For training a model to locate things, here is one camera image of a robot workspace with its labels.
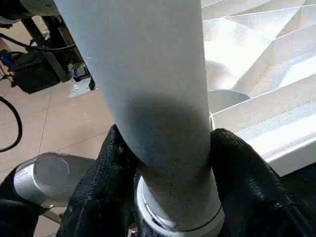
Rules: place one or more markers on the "black floor box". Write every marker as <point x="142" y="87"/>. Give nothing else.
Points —
<point x="34" y="71"/>

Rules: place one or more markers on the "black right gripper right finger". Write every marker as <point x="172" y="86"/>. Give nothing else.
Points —
<point x="256" y="192"/>

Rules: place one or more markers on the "white plastic table top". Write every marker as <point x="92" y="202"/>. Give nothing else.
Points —
<point x="256" y="64"/>

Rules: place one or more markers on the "white plastic table leg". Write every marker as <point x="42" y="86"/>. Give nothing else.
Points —
<point x="148" y="98"/>

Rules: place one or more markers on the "black metal frame strut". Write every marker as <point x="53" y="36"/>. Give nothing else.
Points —
<point x="54" y="44"/>

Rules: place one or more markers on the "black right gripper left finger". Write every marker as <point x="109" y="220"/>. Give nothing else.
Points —
<point x="98" y="197"/>

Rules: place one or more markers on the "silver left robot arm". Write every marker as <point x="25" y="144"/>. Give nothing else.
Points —
<point x="44" y="177"/>

